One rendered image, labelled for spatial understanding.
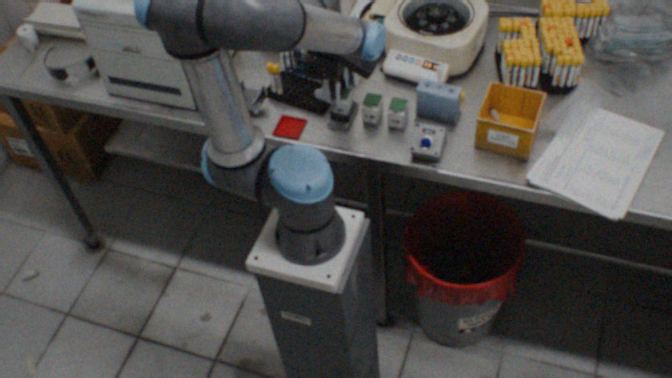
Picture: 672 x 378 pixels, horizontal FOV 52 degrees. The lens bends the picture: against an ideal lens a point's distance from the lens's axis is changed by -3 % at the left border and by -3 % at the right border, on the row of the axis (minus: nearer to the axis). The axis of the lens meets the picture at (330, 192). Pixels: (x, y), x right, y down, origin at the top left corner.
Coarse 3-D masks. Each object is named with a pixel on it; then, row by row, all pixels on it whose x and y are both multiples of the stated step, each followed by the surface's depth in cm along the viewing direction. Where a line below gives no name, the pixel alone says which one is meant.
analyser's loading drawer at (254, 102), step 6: (240, 84) 177; (246, 90) 179; (252, 90) 179; (258, 90) 178; (264, 90) 177; (246, 96) 178; (252, 96) 177; (258, 96) 175; (264, 96) 178; (246, 102) 176; (252, 102) 174; (258, 102) 176; (252, 108) 175; (258, 108) 176
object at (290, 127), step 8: (280, 120) 176; (288, 120) 176; (296, 120) 176; (304, 120) 175; (280, 128) 175; (288, 128) 174; (296, 128) 174; (280, 136) 173; (288, 136) 172; (296, 136) 172
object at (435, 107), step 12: (420, 84) 166; (432, 84) 166; (444, 84) 166; (420, 96) 167; (432, 96) 165; (444, 96) 163; (456, 96) 163; (420, 108) 170; (432, 108) 168; (444, 108) 166; (456, 108) 165; (420, 120) 171; (432, 120) 171; (444, 120) 169; (456, 120) 169
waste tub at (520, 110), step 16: (496, 96) 168; (512, 96) 165; (528, 96) 163; (544, 96) 160; (480, 112) 159; (512, 112) 169; (528, 112) 167; (480, 128) 160; (496, 128) 158; (512, 128) 156; (528, 128) 167; (480, 144) 164; (496, 144) 162; (512, 144) 159; (528, 144) 157
